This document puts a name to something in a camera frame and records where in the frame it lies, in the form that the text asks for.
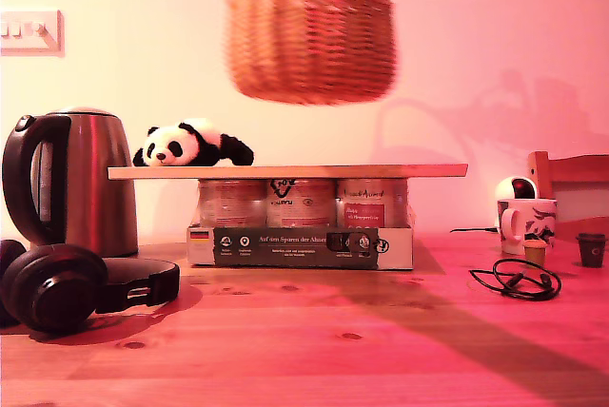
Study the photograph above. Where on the wooden shelf board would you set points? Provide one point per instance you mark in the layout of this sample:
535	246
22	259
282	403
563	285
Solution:
285	171

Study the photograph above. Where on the tin can with red label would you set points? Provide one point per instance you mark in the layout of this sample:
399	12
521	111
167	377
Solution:
366	209

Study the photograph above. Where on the printed cardboard tray box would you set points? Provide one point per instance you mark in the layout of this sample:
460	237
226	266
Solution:
399	250

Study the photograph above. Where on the panda plush toy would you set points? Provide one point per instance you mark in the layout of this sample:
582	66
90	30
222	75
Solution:
164	145

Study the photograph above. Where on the stainless steel electric kettle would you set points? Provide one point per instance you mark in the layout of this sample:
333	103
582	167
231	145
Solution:
95	188

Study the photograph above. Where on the white mug with dark print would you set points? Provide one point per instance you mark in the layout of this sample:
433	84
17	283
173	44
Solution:
540	217

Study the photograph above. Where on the small tan coffee capsule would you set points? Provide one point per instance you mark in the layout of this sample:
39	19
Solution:
534	254

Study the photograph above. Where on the black over-ear headphones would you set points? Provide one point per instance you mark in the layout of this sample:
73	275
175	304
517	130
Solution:
52	285

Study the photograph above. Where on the small dark coffee cup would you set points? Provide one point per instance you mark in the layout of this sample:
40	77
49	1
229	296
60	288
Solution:
590	251

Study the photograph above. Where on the white round camera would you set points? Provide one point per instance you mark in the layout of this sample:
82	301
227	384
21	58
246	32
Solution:
506	187

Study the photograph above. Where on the white wall switch plate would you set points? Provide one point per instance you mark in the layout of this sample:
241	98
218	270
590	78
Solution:
28	45

